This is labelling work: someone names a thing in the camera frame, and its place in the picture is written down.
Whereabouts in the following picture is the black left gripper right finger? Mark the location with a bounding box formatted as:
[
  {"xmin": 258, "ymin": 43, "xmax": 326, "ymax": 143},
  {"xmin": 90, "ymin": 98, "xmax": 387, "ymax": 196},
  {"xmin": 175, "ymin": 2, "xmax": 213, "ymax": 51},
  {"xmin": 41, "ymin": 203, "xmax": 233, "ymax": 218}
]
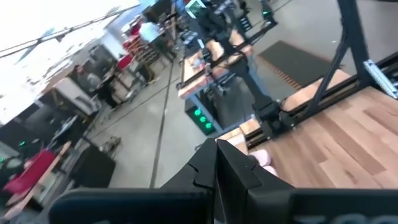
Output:
[{"xmin": 216, "ymin": 139, "xmax": 398, "ymax": 224}]

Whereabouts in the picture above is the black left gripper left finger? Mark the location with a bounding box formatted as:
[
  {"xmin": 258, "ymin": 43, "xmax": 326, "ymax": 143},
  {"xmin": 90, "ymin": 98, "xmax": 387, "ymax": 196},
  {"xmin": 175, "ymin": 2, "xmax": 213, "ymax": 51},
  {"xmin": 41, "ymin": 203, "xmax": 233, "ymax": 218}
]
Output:
[{"xmin": 48, "ymin": 138, "xmax": 217, "ymax": 224}]

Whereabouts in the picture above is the box with green lights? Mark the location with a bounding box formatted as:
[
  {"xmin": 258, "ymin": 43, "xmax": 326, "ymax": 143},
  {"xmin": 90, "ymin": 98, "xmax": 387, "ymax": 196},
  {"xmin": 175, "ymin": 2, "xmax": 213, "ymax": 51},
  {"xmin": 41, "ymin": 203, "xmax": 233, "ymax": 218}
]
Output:
[{"xmin": 184, "ymin": 98, "xmax": 218, "ymax": 136}]

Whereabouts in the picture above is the background wooden workbench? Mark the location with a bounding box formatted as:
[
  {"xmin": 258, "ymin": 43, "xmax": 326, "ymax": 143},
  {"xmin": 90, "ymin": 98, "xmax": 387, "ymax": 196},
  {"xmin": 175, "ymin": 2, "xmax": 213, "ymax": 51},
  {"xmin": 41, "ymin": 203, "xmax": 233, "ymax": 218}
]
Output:
[{"xmin": 177, "ymin": 29, "xmax": 261, "ymax": 100}]

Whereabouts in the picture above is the black box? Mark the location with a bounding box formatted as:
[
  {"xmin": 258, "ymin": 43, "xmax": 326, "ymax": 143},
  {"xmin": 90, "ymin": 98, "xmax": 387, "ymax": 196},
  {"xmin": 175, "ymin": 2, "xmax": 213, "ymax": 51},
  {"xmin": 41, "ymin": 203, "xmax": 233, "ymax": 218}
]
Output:
[{"xmin": 72, "ymin": 144, "xmax": 116, "ymax": 189}]

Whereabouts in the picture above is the person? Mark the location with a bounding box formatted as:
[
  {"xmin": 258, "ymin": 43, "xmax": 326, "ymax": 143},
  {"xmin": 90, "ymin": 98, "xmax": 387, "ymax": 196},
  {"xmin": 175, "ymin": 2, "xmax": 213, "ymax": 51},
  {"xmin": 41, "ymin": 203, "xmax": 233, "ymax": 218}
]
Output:
[
  {"xmin": 95, "ymin": 74, "xmax": 119, "ymax": 109},
  {"xmin": 138, "ymin": 21, "xmax": 164, "ymax": 44},
  {"xmin": 72, "ymin": 63, "xmax": 102, "ymax": 94}
]

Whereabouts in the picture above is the dark floor mat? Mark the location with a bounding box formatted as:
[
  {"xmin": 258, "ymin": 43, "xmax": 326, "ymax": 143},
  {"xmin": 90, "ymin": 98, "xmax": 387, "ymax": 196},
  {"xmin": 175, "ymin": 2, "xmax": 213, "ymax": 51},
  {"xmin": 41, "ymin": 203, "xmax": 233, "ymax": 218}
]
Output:
[{"xmin": 257, "ymin": 39, "xmax": 341, "ymax": 91}]

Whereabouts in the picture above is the silver frame bracket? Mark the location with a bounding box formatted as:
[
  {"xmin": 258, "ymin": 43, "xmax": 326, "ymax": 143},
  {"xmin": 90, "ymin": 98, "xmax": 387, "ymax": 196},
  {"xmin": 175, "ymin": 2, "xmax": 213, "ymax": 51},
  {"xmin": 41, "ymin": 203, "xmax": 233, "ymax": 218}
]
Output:
[{"xmin": 363, "ymin": 58, "xmax": 398, "ymax": 100}]

